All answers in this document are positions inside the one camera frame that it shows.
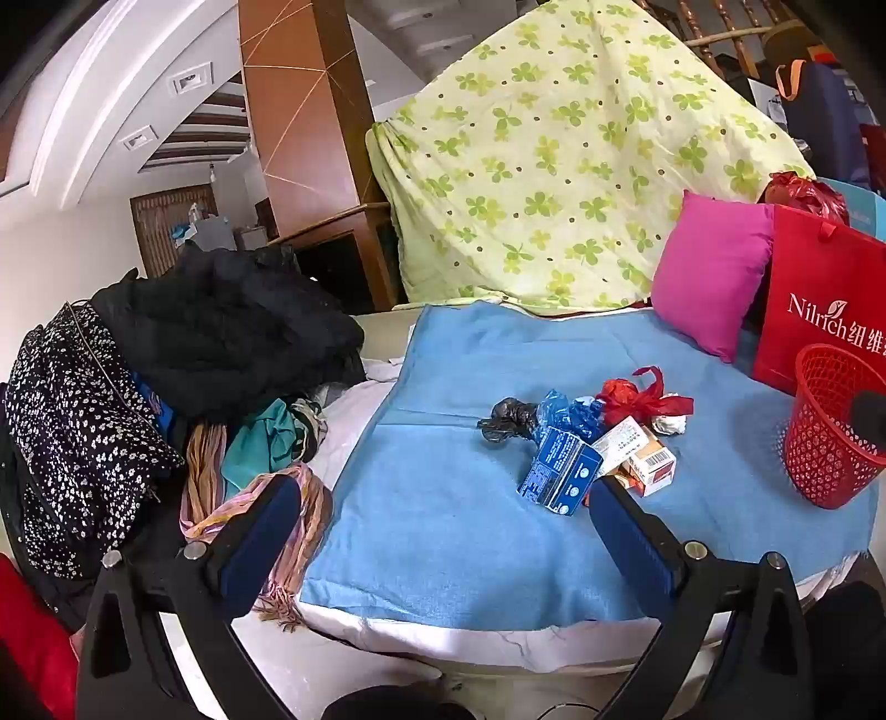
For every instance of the white paper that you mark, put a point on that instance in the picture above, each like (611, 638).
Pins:
(668, 424)

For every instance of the light blue cardboard box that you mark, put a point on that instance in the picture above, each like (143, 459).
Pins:
(865, 208)

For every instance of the red paper shopping bag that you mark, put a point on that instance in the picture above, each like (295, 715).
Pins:
(817, 270)

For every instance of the black white floral garment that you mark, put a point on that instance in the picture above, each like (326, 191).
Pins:
(69, 429)

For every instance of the light blue towel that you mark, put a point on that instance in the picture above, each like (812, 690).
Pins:
(429, 498)

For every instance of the white cardboard box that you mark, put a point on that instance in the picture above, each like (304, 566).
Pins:
(623, 439)

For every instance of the red cloth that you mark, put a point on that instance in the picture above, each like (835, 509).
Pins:
(34, 637)

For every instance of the grey cabinet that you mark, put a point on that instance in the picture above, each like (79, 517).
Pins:
(235, 239)

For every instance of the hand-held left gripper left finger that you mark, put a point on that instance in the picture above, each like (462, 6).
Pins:
(259, 547)

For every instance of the orange and white box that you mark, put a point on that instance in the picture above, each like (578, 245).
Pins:
(654, 464)

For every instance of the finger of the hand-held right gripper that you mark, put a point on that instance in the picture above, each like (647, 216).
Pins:
(871, 415)

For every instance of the green clover print quilt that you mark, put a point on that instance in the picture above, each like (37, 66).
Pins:
(554, 173)

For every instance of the pink pillow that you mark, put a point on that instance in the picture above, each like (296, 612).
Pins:
(706, 277)

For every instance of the pink striped scarf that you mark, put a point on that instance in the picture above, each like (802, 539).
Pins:
(207, 478)

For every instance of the red plastic bag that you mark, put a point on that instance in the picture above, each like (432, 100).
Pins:
(623, 401)
(803, 194)

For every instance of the wooden stair railing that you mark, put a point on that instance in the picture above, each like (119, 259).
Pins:
(692, 21)

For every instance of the brown woven door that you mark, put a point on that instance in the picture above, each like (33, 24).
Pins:
(149, 228)

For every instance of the tied red plastic bag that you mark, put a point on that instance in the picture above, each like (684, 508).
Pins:
(803, 194)

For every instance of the blue plastic bag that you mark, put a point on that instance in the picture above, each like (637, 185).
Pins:
(578, 415)

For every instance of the teal cloth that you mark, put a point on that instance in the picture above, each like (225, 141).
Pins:
(263, 436)

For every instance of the brown wooden cabinet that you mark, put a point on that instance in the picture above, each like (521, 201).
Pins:
(297, 104)

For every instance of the black jacket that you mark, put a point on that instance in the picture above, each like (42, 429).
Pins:
(228, 332)

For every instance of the red plastic basket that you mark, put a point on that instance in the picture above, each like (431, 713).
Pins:
(817, 450)

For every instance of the black plastic bag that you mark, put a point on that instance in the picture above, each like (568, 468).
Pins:
(509, 419)

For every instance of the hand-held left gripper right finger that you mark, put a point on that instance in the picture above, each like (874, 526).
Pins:
(637, 554)

